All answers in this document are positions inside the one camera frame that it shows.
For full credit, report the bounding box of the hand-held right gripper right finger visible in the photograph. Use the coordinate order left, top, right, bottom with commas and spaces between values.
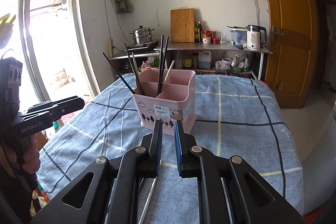
174, 120, 306, 224

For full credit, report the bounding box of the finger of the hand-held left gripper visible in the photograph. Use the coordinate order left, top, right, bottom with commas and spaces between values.
29, 97, 85, 119
27, 101, 53, 111

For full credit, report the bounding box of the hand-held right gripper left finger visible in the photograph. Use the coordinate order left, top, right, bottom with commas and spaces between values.
30, 120, 164, 224

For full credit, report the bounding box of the pink utensil basket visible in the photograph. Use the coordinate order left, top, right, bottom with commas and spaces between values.
131, 70, 197, 136

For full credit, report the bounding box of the silver metal chopstick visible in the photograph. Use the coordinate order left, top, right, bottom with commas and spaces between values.
138, 178, 158, 224

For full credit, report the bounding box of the cream white chopstick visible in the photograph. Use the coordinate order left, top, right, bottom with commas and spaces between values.
162, 60, 175, 89

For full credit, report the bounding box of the black chopstick silver band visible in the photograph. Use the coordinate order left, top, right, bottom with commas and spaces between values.
123, 43, 144, 96

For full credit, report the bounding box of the wooden chopstick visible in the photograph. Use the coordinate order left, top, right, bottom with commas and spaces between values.
132, 52, 141, 81

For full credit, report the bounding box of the person's left hand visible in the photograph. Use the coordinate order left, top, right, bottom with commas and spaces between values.
0, 145, 41, 178

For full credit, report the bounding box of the blue plaid tablecloth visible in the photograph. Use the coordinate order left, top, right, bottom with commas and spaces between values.
35, 73, 305, 216

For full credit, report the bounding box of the clear plastic jug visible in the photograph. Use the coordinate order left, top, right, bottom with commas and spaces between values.
198, 50, 213, 69

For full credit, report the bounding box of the black induction cooker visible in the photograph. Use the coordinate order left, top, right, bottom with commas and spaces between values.
127, 40, 160, 51

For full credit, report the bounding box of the steel steamer pot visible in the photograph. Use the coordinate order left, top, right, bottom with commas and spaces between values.
130, 25, 154, 46

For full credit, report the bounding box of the steel counter table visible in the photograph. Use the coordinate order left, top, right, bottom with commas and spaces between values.
153, 41, 274, 81

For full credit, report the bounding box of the wooden cutting board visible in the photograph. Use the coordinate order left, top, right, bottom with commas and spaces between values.
170, 8, 195, 43

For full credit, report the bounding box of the water filter pitcher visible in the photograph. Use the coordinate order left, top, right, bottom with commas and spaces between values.
227, 26, 248, 46

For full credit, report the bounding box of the white electric kettle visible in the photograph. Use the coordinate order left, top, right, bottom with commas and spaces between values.
246, 25, 267, 50

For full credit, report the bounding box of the wooden door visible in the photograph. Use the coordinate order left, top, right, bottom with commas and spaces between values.
256, 0, 320, 109

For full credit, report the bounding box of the metal door handle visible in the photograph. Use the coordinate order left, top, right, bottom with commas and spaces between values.
271, 26, 284, 43

